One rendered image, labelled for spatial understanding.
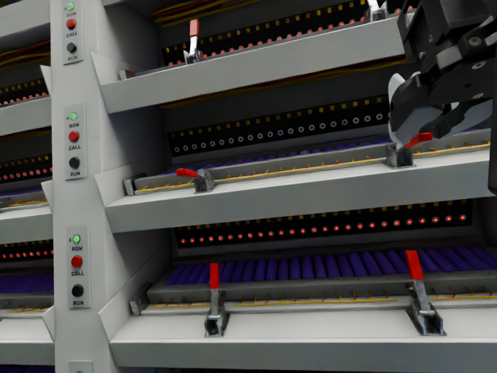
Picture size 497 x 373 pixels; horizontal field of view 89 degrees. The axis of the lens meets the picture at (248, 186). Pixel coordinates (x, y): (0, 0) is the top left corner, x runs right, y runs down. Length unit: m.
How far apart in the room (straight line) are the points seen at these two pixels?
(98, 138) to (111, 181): 0.07
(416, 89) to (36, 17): 0.63
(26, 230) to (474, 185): 0.66
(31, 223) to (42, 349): 0.20
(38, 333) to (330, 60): 0.62
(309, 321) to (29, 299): 0.51
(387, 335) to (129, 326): 0.36
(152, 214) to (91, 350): 0.22
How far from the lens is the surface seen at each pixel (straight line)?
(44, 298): 0.64
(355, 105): 0.54
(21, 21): 0.71
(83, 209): 0.47
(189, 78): 0.43
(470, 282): 0.47
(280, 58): 0.41
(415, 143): 0.32
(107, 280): 0.46
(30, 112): 0.60
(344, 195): 0.35
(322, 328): 0.39
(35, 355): 0.59
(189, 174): 0.33
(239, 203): 0.35
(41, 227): 0.55
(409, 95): 0.23
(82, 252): 0.47
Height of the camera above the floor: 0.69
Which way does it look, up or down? 6 degrees up
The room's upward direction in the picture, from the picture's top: 6 degrees counter-clockwise
